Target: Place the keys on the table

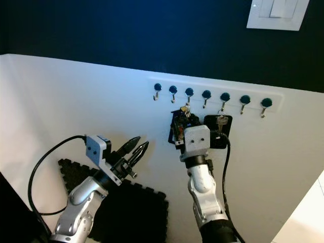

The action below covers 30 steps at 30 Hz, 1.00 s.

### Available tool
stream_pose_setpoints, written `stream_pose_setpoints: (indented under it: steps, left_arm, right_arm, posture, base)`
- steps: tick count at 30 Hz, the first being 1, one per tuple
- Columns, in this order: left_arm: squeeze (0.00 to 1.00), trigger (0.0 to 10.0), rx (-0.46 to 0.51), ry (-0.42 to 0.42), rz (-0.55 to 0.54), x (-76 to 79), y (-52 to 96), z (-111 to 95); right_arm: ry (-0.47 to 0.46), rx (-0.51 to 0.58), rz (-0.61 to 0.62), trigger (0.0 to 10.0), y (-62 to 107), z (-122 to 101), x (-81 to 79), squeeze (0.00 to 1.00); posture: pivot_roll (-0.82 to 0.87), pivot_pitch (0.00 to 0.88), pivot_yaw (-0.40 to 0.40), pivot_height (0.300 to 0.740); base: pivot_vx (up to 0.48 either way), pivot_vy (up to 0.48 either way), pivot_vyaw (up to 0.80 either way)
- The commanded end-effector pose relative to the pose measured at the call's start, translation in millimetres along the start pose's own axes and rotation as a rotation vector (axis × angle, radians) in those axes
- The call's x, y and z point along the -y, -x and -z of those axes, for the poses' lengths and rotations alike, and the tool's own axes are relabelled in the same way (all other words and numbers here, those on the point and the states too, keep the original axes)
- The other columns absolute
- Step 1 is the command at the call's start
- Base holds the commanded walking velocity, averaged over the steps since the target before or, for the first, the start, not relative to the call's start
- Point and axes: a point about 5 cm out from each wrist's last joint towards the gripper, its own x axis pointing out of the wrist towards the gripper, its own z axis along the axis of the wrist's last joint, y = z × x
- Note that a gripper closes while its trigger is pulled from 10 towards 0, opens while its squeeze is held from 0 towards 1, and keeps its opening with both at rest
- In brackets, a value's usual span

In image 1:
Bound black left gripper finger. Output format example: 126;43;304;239
116;136;141;156
130;142;150;166

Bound keys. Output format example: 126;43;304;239
180;105;191;125

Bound silver key black fob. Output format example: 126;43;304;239
204;114;233;149

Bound black foam mat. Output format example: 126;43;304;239
58;158;169;243

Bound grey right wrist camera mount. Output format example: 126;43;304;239
180;126;212;163

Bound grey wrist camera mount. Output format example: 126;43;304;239
85;134;112;176
180;126;212;163

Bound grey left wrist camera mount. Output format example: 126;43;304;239
85;134;112;176

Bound white hook rail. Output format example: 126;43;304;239
148;77;284;113

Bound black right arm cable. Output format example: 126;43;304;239
219;133;247;243

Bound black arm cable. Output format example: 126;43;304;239
219;133;247;243
29;135;89;234

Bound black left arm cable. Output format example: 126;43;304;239
29;135;89;234

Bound white wall switch plate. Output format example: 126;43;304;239
247;0;311;31

